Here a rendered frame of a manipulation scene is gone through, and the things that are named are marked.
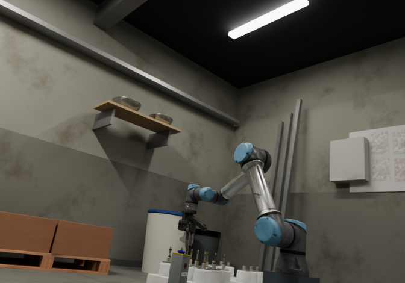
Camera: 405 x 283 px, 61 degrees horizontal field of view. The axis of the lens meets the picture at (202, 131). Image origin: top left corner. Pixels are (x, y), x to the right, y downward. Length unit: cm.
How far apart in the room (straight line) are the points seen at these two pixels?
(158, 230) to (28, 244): 153
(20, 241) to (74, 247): 45
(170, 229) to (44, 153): 172
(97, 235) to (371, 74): 408
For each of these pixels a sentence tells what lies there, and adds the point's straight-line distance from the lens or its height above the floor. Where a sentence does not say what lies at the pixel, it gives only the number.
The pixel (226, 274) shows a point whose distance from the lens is 217.
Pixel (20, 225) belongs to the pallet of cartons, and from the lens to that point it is 335.
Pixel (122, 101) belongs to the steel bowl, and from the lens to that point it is 441.
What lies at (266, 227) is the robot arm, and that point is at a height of 47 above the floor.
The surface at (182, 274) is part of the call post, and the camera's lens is 184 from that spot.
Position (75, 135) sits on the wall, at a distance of 458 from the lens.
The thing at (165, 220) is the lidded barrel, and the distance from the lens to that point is 423.
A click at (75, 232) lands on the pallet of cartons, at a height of 34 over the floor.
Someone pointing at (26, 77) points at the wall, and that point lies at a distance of 454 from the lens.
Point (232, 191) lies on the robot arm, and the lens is 199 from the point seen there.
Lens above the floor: 36
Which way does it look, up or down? 19 degrees up
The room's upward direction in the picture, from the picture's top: 8 degrees clockwise
